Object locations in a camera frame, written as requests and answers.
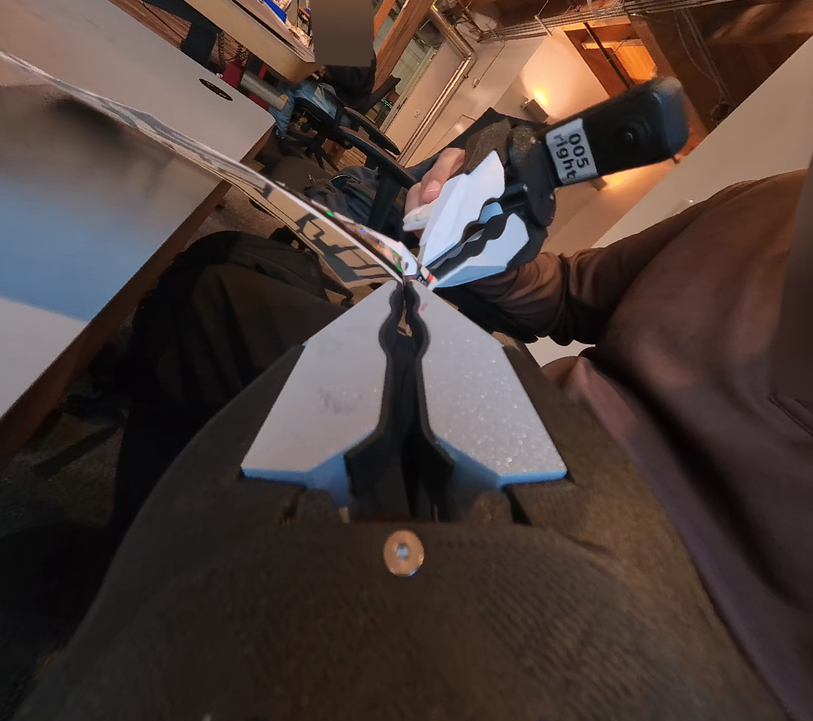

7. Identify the black office chair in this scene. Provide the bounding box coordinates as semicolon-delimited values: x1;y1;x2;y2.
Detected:
327;124;417;233
279;89;357;160

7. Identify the black panel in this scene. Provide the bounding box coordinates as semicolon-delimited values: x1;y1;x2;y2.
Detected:
406;107;503;169

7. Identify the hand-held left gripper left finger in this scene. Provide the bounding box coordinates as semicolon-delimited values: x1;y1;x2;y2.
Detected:
240;279;407;522

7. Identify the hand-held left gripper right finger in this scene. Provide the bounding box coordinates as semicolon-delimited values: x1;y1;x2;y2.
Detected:
406;279;569;490

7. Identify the person's right hand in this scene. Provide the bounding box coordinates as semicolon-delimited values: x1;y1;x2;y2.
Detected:
405;147;467;215

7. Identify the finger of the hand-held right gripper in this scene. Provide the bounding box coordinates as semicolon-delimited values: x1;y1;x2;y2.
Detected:
416;151;509;272
427;213;531;290

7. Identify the holographic sticker sheet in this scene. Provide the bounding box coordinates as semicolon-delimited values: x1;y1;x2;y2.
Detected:
0;51;425;291

